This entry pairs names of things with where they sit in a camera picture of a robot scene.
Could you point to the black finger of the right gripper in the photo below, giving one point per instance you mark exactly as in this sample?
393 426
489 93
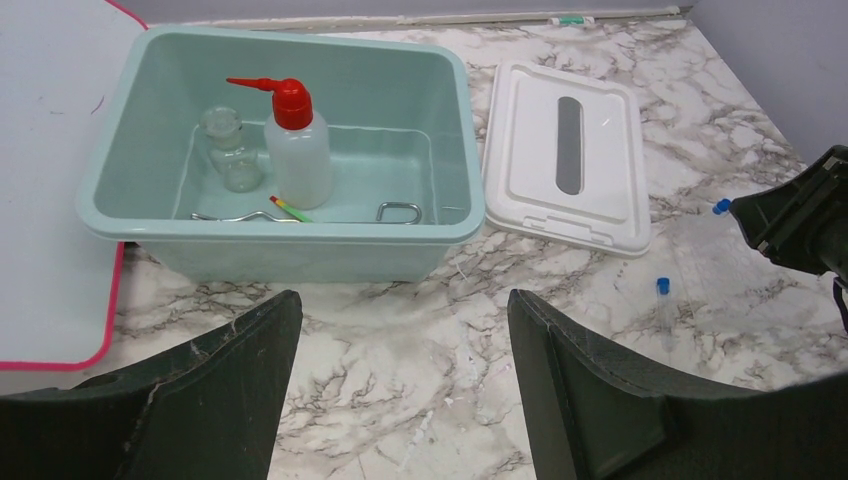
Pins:
802 224

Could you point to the teal plastic bin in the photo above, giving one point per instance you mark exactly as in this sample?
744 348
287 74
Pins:
400 129

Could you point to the clear plastic test tube rack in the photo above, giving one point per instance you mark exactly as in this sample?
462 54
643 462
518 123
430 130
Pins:
733 288

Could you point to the pink framed whiteboard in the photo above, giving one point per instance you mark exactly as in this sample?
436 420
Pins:
60 63

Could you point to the white plastic bin lid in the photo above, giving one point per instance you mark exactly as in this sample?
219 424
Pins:
563 159

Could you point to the small clear glass jar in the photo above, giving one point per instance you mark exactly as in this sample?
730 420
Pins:
235 161

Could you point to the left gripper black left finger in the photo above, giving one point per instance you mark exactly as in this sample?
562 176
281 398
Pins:
208 408

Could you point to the red plastic dropper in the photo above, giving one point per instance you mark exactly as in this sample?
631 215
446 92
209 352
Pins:
294 213

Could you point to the white squeeze bottle red nozzle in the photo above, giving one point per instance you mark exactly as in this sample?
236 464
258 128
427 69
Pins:
297 141

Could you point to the blue capped test tube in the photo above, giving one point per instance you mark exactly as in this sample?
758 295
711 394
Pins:
665 313
721 207

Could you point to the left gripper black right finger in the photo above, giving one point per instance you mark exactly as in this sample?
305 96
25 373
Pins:
595 409

